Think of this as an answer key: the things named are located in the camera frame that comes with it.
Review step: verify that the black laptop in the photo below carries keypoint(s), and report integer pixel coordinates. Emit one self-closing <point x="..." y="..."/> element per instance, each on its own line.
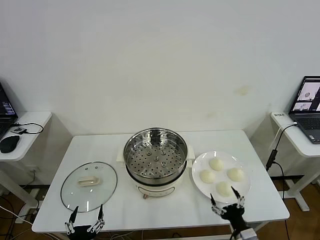
<point x="5" y="107"/>

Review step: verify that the black computer mouse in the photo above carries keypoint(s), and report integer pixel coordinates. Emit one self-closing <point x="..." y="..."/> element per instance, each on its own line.
<point x="8" y="144"/>

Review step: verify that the white steamed baozi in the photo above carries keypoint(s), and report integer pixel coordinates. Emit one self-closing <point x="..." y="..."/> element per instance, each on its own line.
<point x="215" y="164"/>
<point x="235" y="173"/>
<point x="207" y="176"/>
<point x="223" y="188"/>

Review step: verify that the black usb dongle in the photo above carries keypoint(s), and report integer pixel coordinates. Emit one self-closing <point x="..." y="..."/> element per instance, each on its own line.
<point x="18" y="130"/>

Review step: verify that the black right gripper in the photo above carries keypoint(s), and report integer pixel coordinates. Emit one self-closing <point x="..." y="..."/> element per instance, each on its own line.
<point x="233" y="215"/>

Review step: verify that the grey laptop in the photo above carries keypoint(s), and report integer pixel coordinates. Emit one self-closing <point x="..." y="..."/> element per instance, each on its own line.
<point x="307" y="125"/>

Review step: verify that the white table frame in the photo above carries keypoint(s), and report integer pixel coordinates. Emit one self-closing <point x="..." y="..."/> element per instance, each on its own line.
<point x="175" y="237"/>

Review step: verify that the stainless steel steamer pot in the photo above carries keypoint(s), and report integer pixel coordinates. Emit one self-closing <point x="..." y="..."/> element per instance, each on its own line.
<point x="178" y="147"/>

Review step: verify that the white round plate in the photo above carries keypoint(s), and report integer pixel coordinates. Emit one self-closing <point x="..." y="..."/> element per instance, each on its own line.
<point x="200" y="187"/>

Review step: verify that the white side desk with label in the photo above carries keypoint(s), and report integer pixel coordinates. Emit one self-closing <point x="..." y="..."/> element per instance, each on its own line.
<point x="300" y="147"/>

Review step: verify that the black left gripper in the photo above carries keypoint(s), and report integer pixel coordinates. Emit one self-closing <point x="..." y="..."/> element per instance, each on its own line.
<point x="82" y="232"/>

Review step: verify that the round glass pot lid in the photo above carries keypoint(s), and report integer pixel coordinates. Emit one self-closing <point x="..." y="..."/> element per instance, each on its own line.
<point x="75" y="192"/>

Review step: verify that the white electric cooking pot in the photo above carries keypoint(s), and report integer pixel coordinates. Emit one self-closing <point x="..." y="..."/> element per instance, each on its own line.
<point x="155" y="191"/>

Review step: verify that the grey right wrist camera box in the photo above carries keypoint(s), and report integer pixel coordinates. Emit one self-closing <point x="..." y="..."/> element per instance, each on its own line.
<point x="248" y="235"/>

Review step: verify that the small printed desk label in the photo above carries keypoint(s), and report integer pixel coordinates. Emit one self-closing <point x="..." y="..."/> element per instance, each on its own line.
<point x="279" y="114"/>

